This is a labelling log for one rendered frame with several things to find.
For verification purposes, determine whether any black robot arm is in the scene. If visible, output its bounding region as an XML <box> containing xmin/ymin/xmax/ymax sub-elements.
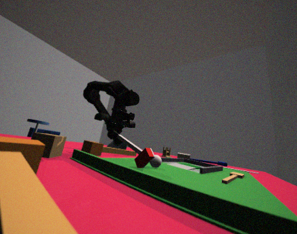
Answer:
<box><xmin>83</xmin><ymin>80</ymin><xmax>139</xmax><ymax>122</ymax></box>

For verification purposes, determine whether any white ball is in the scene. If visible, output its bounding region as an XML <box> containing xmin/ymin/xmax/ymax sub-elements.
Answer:
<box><xmin>150</xmin><ymin>155</ymin><xmax>162</xmax><ymax>167</ymax></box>

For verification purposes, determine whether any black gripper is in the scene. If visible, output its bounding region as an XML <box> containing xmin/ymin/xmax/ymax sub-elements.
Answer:
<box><xmin>95</xmin><ymin>105</ymin><xmax>135</xmax><ymax>139</ymax></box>

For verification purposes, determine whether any green mat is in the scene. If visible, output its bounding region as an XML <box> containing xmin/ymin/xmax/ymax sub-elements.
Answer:
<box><xmin>70</xmin><ymin>158</ymin><xmax>297</xmax><ymax>234</ymax></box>

